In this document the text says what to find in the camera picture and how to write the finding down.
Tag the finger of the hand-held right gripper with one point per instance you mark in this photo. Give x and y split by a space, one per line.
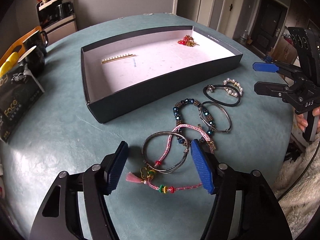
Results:
268 89
265 67

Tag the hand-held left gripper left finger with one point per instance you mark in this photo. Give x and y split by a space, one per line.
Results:
117 168

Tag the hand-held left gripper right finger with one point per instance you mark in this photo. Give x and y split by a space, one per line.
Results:
203 168

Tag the dark silver bangle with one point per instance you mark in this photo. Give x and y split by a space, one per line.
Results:
152 135

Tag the black shallow cardboard box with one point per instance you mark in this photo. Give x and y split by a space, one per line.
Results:
155 62

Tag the person's right forearm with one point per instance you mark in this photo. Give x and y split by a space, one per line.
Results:
300 180

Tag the person's right hand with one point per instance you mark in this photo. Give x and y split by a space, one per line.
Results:
302 123

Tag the brown cardboard box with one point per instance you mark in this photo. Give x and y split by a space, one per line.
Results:
285 50

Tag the pearl hair clip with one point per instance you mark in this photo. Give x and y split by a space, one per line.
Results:
234 93

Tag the clear water jug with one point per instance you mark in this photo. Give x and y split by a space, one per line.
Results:
244 38

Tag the dark entrance door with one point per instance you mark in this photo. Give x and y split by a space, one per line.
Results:
267 22

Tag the thin silver bangle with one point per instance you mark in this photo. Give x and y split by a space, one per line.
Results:
228 116

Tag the white door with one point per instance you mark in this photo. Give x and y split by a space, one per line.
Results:
215 2

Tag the red bead earrings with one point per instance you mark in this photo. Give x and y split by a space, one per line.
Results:
183 41

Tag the pearl hair pin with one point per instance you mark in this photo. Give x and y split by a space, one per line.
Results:
117 58

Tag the black tissue packet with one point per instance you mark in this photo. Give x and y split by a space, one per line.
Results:
17 100

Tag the black mug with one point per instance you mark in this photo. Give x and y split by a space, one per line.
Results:
32 62
33 41

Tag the yellow plastic object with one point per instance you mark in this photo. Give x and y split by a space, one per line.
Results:
8 63

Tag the cabinet with kettle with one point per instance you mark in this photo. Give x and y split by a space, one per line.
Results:
62 27

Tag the orange chair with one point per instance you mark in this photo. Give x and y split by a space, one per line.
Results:
25 36

